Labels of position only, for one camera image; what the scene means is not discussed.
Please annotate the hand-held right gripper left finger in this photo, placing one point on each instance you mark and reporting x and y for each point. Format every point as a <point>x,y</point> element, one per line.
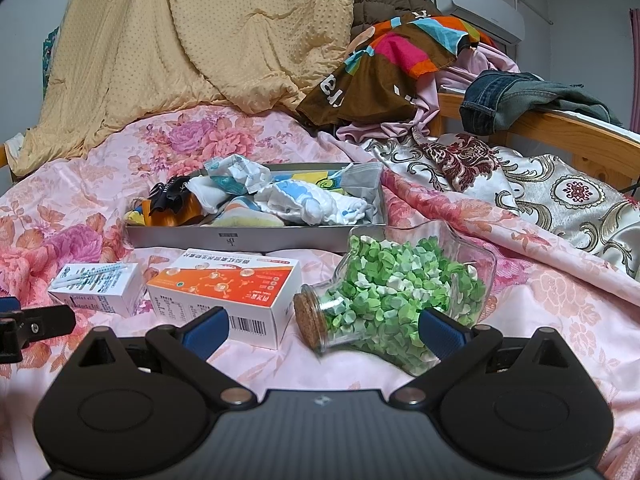
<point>205,332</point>

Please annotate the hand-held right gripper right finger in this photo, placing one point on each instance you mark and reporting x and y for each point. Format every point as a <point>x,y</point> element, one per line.
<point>440,332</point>

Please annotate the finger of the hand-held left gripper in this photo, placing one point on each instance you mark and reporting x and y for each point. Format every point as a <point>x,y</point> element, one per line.
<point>45,322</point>

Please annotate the grey metal tray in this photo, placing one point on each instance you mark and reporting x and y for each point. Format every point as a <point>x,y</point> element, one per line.
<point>250,237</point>

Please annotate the orange yellow striped sock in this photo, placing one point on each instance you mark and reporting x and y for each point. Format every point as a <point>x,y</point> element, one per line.
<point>250,215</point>

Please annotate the grey face mask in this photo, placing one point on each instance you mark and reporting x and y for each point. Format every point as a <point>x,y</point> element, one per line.
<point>362,180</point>

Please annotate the orange white medicine box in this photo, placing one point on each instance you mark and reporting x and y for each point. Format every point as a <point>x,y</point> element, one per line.
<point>215,280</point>

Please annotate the glass jar of green paper stars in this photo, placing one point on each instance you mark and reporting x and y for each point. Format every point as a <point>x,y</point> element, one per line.
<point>400,290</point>

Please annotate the small white box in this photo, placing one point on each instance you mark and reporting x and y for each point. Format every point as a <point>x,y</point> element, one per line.
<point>100,290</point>

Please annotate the pink floral bedsheet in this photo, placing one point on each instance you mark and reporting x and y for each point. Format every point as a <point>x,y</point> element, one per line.
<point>550,310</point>

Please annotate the white cotton cloth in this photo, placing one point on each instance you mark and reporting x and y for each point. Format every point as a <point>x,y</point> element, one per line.
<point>210,200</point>

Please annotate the cartoon print towel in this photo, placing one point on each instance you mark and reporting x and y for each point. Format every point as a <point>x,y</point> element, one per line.
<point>135,217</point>

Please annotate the black patterned cloth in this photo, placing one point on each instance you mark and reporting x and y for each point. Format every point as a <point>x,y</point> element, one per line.
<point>167,195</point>

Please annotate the white teal plastic packet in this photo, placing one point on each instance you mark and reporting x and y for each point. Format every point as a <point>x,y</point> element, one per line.
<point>235,172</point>

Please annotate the blue jeans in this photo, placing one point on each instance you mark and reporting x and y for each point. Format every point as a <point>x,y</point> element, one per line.
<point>495,95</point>

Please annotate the brown colourful striped shirt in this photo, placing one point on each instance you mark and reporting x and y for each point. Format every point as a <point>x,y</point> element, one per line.
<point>370,90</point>

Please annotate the yellow dotted quilt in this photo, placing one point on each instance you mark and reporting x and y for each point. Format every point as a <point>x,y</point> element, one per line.
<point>175,35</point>

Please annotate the white air conditioner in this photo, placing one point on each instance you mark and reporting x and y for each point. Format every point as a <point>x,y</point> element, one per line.
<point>475,2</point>

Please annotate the wall poster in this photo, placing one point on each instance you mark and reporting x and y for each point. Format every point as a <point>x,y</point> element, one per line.
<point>50,55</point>

